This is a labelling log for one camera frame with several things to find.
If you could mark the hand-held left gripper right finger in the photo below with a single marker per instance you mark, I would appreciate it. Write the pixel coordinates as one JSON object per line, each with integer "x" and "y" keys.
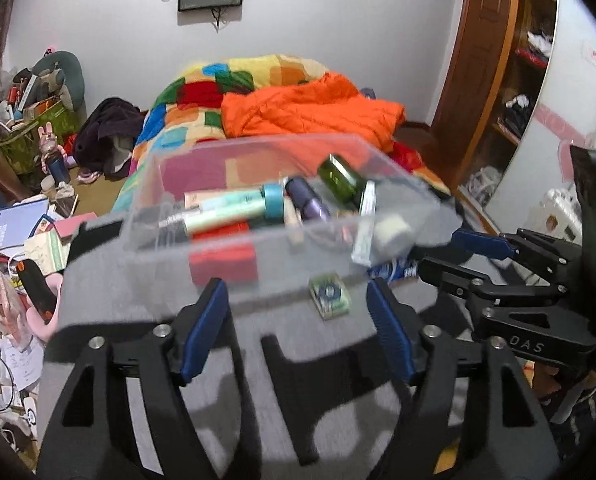
{"x": 390, "y": 330}

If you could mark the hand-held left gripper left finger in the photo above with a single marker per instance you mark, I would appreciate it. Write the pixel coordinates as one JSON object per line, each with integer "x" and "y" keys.
{"x": 203, "y": 330}

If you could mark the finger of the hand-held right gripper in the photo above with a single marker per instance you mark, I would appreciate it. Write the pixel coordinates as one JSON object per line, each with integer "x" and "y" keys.
{"x": 457, "y": 280}
{"x": 482, "y": 244}

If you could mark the red box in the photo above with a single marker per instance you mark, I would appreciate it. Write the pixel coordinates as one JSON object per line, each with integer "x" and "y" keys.
{"x": 223, "y": 265}

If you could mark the small green square box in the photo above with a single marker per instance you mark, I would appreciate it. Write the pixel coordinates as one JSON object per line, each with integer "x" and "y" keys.
{"x": 330, "y": 295}

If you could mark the white silver tube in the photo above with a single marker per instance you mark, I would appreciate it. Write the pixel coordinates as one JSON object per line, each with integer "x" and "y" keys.
{"x": 363, "y": 225}

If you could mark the teal tube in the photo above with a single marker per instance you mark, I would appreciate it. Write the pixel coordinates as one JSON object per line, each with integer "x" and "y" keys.
{"x": 228, "y": 207}

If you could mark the clear plastic box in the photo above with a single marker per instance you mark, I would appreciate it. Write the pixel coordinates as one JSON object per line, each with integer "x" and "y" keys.
{"x": 153, "y": 185}

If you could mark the purple bottle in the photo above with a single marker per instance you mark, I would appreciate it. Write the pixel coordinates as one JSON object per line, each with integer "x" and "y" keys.
{"x": 308, "y": 200}

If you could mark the green bottle with black nozzle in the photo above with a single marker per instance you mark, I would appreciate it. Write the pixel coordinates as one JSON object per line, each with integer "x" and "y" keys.
{"x": 340, "y": 177}

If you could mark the person's right forearm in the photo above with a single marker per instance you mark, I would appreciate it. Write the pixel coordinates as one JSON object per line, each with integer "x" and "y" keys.
{"x": 582, "y": 420}

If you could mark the person's right hand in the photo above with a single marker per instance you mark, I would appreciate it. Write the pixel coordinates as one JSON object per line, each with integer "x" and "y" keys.
{"x": 545, "y": 380}

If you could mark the white sliding door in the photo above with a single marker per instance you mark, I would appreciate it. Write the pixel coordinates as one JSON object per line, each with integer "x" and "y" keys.
{"x": 577, "y": 85}

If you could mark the pink flat box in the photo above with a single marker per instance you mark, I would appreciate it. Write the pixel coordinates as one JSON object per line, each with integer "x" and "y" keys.
{"x": 70, "y": 225}

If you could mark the green white book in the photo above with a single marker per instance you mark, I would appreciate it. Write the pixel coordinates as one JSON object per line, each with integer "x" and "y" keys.
{"x": 48, "y": 255}

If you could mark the wooden wardrobe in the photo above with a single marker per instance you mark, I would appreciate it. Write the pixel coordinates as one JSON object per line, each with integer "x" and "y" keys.
{"x": 487, "y": 35}

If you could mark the blue book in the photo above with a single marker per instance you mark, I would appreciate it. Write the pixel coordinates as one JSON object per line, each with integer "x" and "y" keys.
{"x": 15, "y": 225}

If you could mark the dark blue bottle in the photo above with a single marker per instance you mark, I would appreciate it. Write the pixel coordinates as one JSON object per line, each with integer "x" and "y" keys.
{"x": 58, "y": 170}

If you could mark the dark clothing pile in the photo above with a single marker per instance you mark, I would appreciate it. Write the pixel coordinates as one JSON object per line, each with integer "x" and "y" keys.
{"x": 105, "y": 130}

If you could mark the orange down jacket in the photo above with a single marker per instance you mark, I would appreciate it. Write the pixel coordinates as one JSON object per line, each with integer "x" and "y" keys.
{"x": 303, "y": 110}

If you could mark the colourful patchwork blanket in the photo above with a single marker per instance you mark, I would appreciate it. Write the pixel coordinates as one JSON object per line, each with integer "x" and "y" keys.
{"x": 188, "y": 95}

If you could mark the pink rabbit toy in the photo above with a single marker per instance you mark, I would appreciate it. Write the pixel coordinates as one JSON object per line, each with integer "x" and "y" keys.
{"x": 50, "y": 142}

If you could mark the green basket of clutter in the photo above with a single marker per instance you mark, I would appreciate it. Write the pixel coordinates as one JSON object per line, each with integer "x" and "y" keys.
{"x": 23, "y": 145}

